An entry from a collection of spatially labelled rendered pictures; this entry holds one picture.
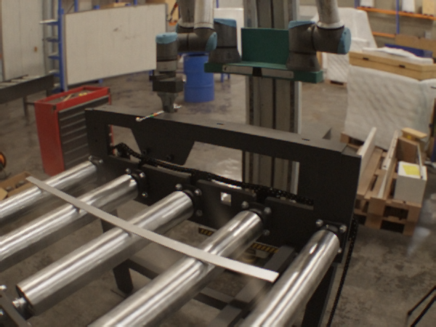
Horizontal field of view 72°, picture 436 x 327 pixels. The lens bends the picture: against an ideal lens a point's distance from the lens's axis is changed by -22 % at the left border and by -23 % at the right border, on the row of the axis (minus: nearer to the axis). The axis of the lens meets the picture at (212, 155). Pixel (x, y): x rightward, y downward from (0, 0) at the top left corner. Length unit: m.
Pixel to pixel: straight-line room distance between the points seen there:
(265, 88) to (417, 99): 2.46
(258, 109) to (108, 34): 4.09
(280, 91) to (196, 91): 4.74
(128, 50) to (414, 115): 4.46
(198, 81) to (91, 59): 2.15
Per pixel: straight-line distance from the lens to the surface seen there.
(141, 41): 6.15
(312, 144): 1.19
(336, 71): 9.43
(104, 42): 5.95
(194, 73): 6.80
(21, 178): 3.87
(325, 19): 1.77
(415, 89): 4.25
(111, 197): 1.52
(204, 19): 1.62
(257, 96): 2.21
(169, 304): 0.96
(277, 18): 2.15
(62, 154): 3.48
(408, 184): 2.88
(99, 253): 1.15
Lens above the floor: 1.55
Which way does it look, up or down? 21 degrees down
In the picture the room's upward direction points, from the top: 1 degrees counter-clockwise
